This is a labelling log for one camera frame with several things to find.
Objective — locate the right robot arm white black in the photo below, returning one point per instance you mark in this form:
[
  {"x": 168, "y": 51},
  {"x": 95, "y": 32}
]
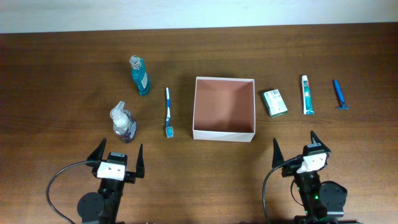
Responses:
[{"x": 323, "y": 202}]

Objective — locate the blue mouthwash bottle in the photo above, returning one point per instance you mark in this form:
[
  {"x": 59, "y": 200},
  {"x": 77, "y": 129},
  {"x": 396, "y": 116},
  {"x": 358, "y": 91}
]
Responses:
[{"x": 139, "y": 74}]

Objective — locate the white cardboard box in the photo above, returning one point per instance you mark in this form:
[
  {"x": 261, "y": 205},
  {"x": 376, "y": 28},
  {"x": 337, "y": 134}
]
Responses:
[{"x": 224, "y": 109}]

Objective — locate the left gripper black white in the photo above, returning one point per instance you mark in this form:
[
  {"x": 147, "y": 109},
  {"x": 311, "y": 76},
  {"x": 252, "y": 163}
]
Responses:
[{"x": 131, "y": 176}]

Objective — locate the green white soap box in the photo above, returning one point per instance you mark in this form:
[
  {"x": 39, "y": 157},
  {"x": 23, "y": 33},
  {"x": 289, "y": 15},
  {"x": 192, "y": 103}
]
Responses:
[{"x": 274, "y": 103}]

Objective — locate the blue white toothbrush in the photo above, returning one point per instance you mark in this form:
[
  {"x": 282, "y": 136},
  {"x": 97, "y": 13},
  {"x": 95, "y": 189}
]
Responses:
[{"x": 169, "y": 131}]

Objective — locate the white toothpaste tube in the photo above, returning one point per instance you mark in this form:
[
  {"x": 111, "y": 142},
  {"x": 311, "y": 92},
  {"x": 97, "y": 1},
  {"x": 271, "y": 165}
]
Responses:
[{"x": 307, "y": 99}]

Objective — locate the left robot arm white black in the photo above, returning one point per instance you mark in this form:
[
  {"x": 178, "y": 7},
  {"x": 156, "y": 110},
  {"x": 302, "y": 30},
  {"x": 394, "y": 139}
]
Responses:
[{"x": 102, "y": 206}]

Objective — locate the blue disposable razor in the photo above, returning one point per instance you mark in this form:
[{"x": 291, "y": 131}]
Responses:
[{"x": 340, "y": 96}]

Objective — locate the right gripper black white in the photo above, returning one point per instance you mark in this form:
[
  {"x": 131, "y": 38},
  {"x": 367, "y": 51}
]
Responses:
[{"x": 289, "y": 170}]

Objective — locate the clear purple soap pump bottle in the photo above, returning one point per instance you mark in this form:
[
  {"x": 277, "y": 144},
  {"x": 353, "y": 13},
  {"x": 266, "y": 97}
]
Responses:
[{"x": 124, "y": 125}]

